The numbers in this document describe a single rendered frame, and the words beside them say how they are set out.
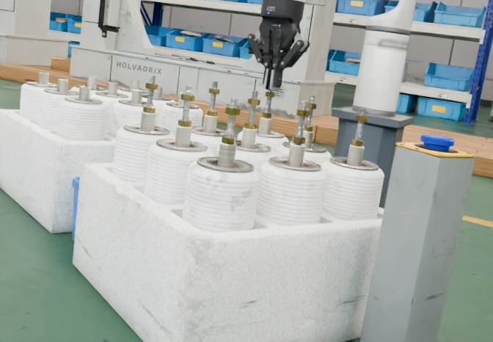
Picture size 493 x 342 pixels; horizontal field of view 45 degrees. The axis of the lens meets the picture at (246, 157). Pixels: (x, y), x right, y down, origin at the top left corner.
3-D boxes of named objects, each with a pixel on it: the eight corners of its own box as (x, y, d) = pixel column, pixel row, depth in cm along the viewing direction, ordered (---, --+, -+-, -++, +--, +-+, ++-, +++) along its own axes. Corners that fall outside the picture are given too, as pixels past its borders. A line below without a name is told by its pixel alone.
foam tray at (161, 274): (254, 244, 126) (265, 161, 122) (396, 329, 95) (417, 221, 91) (71, 263, 103) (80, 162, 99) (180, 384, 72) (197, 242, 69)
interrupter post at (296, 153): (288, 164, 86) (291, 142, 86) (304, 167, 86) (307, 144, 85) (284, 166, 84) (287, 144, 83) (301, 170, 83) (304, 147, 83)
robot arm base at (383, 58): (358, 108, 136) (371, 32, 132) (398, 115, 132) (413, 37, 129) (347, 110, 127) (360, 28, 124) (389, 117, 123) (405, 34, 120)
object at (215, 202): (232, 280, 87) (249, 160, 84) (252, 310, 78) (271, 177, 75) (167, 279, 84) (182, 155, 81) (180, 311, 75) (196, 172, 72)
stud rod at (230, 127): (229, 155, 78) (237, 97, 77) (231, 156, 77) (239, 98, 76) (222, 154, 78) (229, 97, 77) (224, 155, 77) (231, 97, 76)
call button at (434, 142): (432, 148, 77) (435, 133, 77) (458, 155, 74) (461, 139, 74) (411, 148, 75) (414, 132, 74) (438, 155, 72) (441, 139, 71)
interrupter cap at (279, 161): (275, 158, 89) (276, 154, 89) (325, 168, 87) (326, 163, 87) (262, 166, 82) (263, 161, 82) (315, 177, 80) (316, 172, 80)
